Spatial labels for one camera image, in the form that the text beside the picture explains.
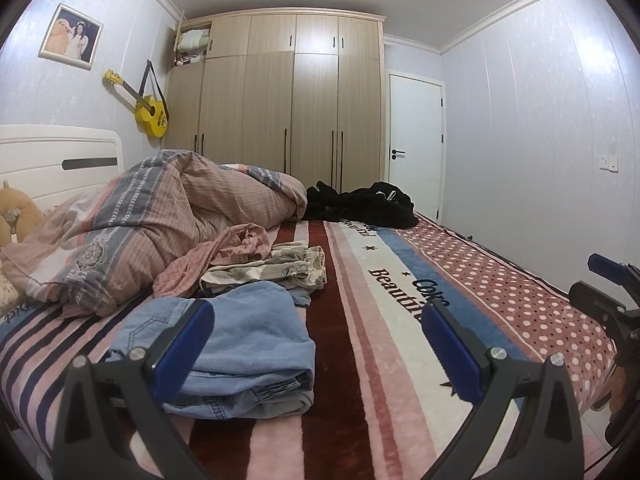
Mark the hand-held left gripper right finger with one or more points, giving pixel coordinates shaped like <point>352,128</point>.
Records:
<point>450,355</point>

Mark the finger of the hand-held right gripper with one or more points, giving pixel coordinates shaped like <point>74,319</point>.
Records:
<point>595,297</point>
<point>606,266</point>

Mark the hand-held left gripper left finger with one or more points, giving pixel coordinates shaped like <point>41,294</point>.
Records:
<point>185,350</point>

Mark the light blue denim pants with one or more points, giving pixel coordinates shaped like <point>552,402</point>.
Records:
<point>250,330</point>

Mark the person's right hand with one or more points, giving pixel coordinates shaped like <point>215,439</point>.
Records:
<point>619,385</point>

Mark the striped and dotted printed blanket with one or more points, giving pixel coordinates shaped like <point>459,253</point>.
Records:
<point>350,360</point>

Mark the pink checked garment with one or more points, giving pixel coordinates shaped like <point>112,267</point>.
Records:
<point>220,250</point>

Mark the beige patterned garment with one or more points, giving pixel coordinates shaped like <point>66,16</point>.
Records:
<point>280,265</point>

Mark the pink striped duvet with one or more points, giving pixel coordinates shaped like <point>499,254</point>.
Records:
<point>150,210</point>

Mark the black clothing pile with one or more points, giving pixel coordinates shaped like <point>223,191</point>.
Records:
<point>370,205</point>

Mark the fluffy beige cushion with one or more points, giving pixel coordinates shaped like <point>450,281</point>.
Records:
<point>7,295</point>

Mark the tan plush toy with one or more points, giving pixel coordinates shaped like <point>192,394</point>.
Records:
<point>27,215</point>

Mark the white door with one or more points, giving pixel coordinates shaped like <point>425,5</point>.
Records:
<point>415,125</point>

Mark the yellow guitar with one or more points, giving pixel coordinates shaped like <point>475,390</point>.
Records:
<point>150,115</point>

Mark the white headboard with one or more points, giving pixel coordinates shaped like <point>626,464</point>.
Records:
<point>30,150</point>

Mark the wooden wardrobe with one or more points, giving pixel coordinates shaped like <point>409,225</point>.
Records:
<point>310,110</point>

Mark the stacked folded clothes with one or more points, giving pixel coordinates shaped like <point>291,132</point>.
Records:
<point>192,40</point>

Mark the white wall socket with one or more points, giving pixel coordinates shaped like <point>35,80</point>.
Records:
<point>608,162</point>

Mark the framed wall picture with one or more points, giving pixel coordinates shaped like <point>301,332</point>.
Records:
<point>75,35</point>

